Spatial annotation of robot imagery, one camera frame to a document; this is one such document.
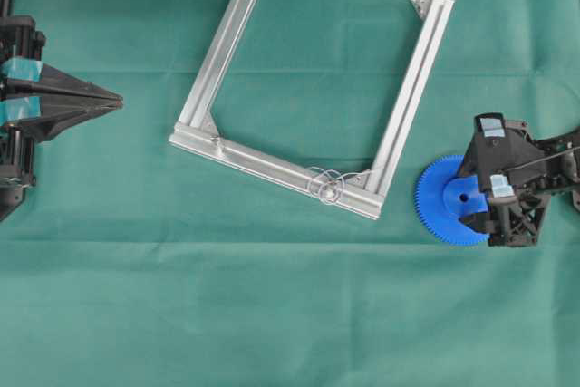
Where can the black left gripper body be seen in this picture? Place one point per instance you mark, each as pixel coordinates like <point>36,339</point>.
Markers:
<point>21,53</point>

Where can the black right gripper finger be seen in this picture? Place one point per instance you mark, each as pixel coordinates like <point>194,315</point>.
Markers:
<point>482,222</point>
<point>491,152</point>

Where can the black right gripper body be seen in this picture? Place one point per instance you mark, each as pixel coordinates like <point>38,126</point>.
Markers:
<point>550,167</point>

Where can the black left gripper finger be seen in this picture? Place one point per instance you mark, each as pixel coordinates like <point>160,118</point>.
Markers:
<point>52,125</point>
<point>57,81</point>

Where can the blue plastic gear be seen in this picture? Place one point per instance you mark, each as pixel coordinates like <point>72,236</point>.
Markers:
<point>442,198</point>

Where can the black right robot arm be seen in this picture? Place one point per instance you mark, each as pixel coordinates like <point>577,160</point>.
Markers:
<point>518,175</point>

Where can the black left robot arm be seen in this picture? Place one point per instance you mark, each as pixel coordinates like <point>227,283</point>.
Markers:
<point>50,103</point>

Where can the bottom steel shaft pin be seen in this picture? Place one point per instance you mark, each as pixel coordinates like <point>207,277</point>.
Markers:
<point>327,185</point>

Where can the green table cloth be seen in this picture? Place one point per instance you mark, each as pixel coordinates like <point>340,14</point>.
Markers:
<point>134,263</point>

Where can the square aluminium extrusion frame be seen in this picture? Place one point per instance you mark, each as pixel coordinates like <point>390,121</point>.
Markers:
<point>365,192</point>

